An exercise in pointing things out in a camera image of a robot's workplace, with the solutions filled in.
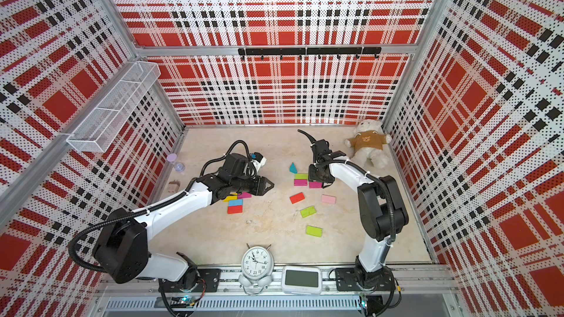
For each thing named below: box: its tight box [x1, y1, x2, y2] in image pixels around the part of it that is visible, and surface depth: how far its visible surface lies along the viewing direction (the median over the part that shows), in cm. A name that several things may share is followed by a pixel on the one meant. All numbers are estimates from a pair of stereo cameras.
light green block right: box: [299, 205, 317, 218], surface depth 91 cm
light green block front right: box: [305, 225, 324, 238], surface depth 86 cm
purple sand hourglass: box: [166, 152, 186, 173], surface depth 104 cm
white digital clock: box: [281, 265, 323, 295], surface depth 72 cm
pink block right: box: [320, 193, 337, 205], surface depth 95 cm
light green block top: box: [294, 173, 309, 180], surface depth 103 cm
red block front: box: [226, 204, 244, 215], surface depth 92 cm
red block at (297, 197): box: [289, 192, 305, 204], surface depth 95 cm
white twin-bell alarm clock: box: [238, 242, 275, 296], surface depth 75 cm
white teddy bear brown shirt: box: [344, 119, 393, 169], surface depth 105 cm
